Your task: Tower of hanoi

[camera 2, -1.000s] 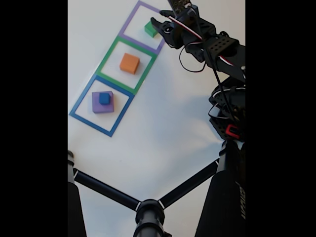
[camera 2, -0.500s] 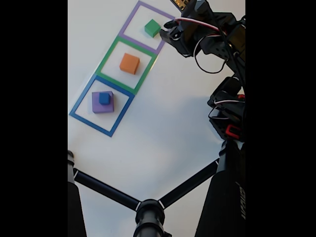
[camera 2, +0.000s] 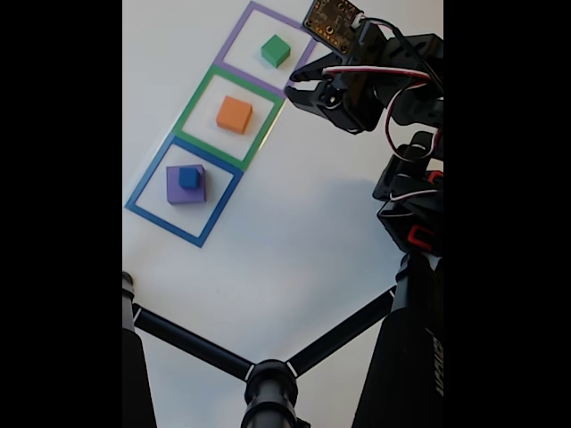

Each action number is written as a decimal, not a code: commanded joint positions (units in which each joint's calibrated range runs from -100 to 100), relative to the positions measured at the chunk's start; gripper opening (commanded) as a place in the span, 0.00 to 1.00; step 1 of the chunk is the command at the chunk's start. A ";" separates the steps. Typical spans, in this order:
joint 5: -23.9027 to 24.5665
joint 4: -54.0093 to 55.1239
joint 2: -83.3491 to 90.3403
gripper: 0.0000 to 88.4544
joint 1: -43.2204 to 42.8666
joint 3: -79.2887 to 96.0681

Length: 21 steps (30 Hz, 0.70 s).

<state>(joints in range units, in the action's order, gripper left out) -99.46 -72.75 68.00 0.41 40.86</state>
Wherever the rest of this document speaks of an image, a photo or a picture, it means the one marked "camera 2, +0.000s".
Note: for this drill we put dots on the small blue cube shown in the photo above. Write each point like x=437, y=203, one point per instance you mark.
x=188, y=177

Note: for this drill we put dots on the purple square frame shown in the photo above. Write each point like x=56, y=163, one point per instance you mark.
x=232, y=35

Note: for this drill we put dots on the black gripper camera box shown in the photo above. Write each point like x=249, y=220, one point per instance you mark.
x=345, y=24

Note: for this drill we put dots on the orange square block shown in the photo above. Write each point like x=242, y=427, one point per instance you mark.
x=234, y=113

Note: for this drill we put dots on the green square frame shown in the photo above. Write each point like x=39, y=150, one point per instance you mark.
x=189, y=111

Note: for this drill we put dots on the black camera tripod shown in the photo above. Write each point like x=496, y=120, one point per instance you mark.
x=401, y=356

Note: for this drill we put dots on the blue square frame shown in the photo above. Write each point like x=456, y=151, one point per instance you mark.
x=178, y=227

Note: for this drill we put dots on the purple square block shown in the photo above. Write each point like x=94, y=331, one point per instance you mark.
x=176, y=191

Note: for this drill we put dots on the green square block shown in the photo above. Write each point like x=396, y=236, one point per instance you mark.
x=275, y=50

